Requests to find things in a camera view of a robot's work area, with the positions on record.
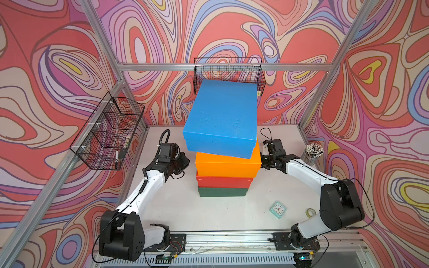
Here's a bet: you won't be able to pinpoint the orange shoebox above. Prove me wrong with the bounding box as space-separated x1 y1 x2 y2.
195 140 261 178

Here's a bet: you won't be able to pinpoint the green shoebox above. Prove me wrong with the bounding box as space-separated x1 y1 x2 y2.
198 187 249 197

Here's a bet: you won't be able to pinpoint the red shoebox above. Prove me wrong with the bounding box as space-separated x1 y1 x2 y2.
196 173 254 189

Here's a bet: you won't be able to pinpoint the blue shoebox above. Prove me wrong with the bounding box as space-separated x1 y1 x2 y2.
183 80 258 159

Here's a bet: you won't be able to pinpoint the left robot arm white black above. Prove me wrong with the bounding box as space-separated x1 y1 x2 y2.
93 129 190 262

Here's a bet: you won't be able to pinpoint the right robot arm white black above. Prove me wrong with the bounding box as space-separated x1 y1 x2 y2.
260 139 365 250

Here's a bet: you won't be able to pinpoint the metal cup of pencils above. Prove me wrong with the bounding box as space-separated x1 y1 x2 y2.
302 143 325 166

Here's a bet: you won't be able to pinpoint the small teal alarm clock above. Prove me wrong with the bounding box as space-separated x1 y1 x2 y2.
269 201 287 219

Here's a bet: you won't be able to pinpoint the roll of clear tape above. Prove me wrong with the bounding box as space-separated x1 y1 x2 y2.
306 208 317 218

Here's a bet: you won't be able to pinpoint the aluminium horizontal back bar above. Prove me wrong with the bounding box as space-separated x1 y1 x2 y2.
118 63 334 71

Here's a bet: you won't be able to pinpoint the black wire basket left wall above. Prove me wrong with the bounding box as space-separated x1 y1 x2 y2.
70 93 145 170

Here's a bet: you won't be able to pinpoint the black wire basket wall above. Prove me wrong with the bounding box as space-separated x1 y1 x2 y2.
70 93 145 170
193 56 266 97

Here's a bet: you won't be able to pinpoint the black wire basket back wall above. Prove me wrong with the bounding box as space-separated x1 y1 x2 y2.
193 56 266 97

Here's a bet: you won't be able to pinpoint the aluminium frame post left corner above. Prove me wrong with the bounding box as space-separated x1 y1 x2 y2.
80 0 148 131

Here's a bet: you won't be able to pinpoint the aluminium frame post corner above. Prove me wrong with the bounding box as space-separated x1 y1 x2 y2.
80 0 148 131
298 0 378 131

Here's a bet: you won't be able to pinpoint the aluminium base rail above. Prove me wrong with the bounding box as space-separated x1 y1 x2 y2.
89 230 377 268

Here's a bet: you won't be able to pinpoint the aluminium frame post right corner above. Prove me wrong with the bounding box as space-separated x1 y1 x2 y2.
298 0 378 131

